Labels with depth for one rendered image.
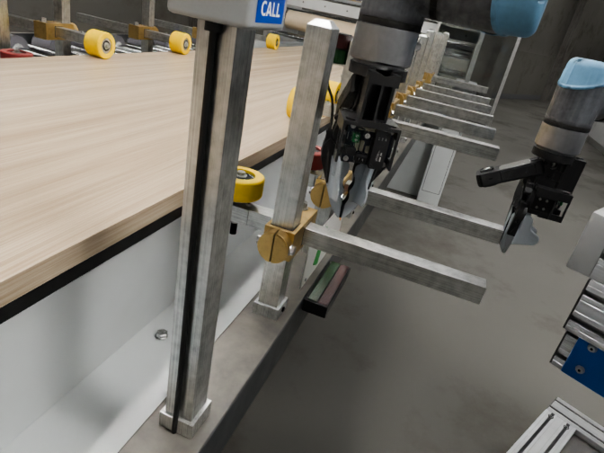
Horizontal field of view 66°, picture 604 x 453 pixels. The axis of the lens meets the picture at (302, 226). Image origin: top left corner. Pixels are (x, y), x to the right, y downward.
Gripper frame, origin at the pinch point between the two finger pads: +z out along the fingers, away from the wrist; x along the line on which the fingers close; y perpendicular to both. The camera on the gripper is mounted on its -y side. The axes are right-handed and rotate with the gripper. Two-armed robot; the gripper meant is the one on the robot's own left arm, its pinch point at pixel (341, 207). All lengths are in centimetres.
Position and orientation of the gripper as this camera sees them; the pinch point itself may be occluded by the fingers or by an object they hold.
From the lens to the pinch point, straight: 67.2
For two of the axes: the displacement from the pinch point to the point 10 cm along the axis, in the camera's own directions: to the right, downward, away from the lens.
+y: 0.2, 4.4, -9.0
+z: -1.8, 8.8, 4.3
